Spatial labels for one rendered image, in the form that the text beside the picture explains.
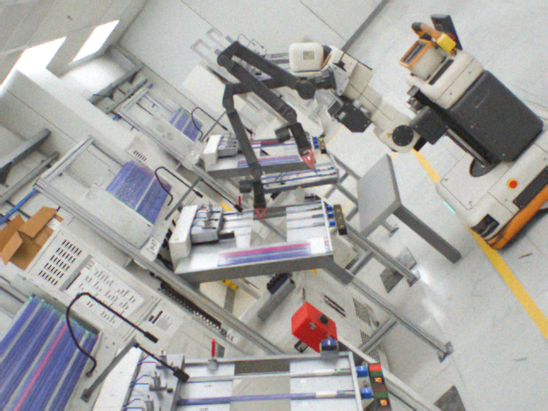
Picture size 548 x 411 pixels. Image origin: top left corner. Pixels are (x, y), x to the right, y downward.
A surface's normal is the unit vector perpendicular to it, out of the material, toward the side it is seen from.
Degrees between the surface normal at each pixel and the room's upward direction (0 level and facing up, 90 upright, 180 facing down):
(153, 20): 90
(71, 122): 90
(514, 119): 90
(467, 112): 90
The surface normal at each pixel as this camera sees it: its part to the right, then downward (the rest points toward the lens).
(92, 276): 0.00, 0.29
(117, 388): -0.07, -0.94
